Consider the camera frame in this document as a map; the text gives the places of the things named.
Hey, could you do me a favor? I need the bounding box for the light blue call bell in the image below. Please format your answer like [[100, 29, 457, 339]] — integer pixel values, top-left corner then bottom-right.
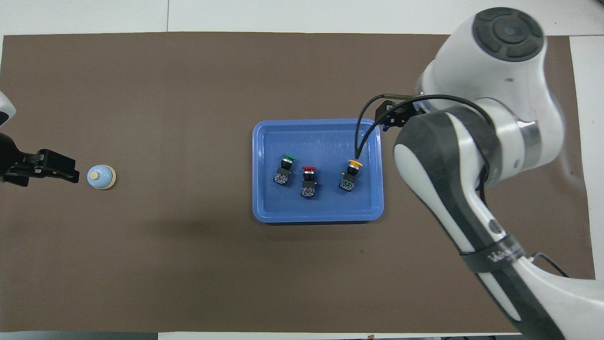
[[86, 165, 117, 191]]

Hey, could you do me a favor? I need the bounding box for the green mushroom push button switch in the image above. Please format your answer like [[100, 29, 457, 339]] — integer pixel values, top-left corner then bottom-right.
[[273, 153, 296, 186]]

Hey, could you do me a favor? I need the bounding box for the yellow mushroom push button switch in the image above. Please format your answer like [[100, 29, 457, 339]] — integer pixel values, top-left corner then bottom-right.
[[338, 159, 363, 192]]

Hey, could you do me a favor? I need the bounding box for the brown table mat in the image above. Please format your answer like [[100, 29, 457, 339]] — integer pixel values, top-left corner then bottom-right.
[[0, 32, 602, 333]]

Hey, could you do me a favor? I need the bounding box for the red mushroom push button switch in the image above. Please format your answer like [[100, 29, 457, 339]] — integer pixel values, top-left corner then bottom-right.
[[300, 166, 318, 198]]

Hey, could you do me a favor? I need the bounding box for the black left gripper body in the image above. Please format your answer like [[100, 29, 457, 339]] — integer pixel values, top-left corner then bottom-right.
[[0, 133, 39, 182]]

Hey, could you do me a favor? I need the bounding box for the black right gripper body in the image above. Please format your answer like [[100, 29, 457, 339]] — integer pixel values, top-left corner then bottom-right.
[[375, 99, 425, 131]]

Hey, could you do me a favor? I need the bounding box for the blue plastic tray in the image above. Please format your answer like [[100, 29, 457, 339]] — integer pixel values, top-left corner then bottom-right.
[[252, 118, 384, 224]]

